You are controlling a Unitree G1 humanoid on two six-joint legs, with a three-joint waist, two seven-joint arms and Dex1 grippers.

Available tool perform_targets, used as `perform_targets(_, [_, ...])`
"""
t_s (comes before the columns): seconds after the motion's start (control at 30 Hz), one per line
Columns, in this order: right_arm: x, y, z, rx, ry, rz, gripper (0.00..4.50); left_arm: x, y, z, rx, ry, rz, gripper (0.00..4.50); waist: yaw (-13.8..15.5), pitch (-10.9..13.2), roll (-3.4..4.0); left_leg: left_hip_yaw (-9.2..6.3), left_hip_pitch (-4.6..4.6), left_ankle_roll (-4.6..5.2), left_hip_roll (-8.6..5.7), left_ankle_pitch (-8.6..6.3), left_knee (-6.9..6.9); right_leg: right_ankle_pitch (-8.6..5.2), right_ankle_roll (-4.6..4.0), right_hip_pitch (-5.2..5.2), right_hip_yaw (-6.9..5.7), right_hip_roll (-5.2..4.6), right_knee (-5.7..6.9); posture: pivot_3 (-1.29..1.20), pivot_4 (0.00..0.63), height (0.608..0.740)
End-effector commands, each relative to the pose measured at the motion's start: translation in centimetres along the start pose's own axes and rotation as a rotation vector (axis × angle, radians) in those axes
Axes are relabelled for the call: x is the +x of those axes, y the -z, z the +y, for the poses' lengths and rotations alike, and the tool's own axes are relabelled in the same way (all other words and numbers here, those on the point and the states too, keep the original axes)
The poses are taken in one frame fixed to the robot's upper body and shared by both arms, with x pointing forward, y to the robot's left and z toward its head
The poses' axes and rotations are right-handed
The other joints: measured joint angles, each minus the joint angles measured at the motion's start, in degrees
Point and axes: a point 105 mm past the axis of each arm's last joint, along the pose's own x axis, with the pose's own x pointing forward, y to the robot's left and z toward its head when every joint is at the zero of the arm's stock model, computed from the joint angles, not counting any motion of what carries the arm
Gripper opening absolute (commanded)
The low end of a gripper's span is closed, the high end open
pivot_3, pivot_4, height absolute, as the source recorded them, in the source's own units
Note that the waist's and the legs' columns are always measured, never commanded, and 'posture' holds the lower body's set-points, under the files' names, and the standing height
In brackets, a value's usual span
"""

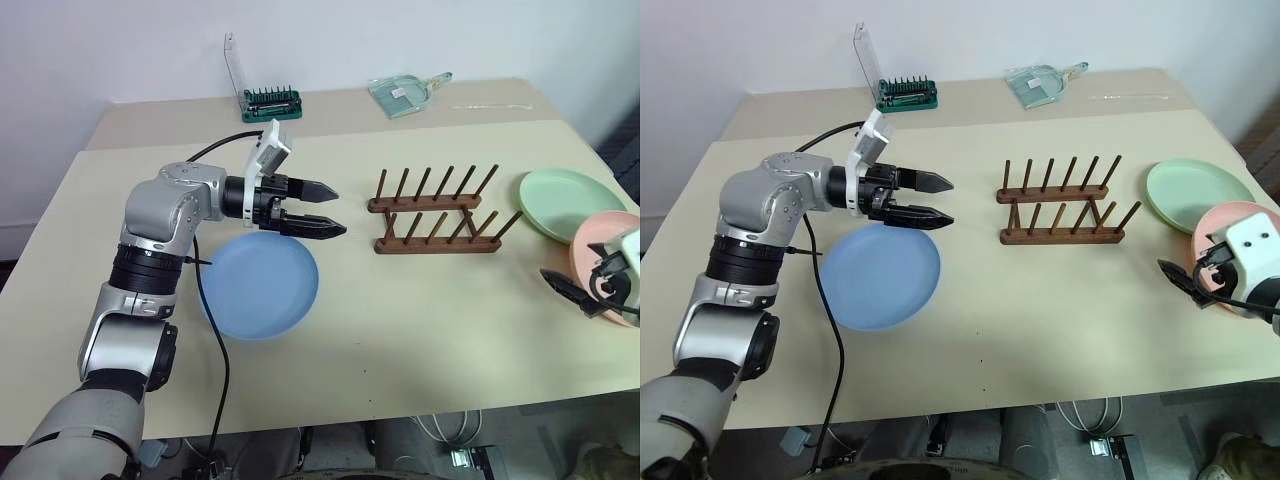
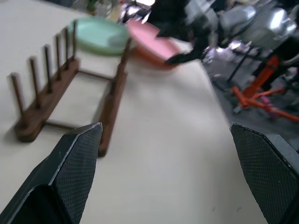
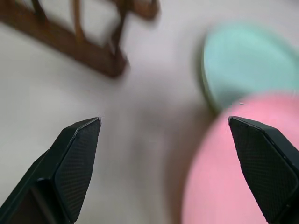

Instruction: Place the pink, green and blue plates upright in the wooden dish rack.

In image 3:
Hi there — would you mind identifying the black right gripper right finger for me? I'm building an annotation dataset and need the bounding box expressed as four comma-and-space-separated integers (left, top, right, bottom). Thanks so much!
228, 115, 299, 224

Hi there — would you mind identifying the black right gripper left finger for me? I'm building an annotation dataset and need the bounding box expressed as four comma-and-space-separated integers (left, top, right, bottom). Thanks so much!
0, 117, 102, 224

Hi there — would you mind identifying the brown wooden dish rack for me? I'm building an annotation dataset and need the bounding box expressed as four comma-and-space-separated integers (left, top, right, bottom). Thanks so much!
0, 0, 162, 78

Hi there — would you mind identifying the pink plate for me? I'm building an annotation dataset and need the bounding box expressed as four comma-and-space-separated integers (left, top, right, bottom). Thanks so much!
181, 94, 299, 224

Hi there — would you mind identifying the green plate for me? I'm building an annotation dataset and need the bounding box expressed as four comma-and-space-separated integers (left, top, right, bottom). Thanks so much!
200, 23, 299, 112

